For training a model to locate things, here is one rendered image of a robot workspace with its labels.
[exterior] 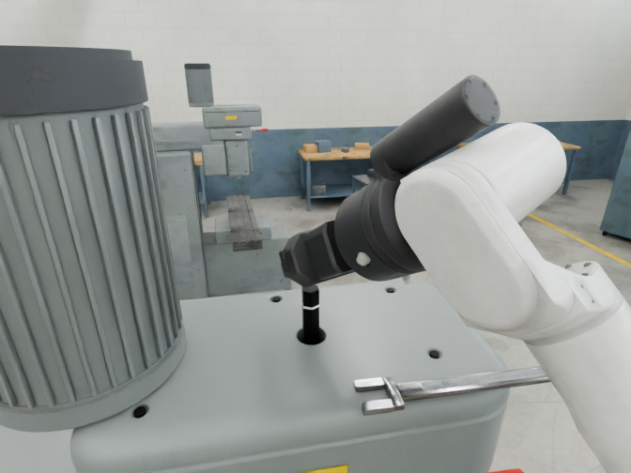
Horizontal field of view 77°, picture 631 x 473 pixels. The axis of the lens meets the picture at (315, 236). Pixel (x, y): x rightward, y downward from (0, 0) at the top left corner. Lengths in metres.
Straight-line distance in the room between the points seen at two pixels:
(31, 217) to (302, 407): 0.29
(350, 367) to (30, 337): 0.30
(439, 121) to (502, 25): 8.01
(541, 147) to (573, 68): 8.90
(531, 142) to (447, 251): 0.10
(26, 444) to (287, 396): 0.36
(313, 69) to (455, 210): 6.80
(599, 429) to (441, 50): 7.52
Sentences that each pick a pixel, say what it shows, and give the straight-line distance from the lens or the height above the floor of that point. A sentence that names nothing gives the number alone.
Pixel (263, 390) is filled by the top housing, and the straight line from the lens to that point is 0.44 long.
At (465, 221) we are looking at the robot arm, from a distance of 0.24.
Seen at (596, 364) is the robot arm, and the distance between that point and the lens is 0.29.
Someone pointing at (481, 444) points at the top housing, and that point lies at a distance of 0.52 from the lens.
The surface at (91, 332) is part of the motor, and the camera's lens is 0.40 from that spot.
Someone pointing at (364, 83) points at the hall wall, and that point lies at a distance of 7.23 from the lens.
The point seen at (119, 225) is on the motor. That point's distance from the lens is 0.37.
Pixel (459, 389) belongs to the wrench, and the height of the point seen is 1.90.
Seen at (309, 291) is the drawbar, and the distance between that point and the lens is 0.47.
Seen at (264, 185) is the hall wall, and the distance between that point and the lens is 7.17.
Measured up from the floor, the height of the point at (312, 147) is 0.96.
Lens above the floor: 2.20
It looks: 23 degrees down
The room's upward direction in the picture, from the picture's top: straight up
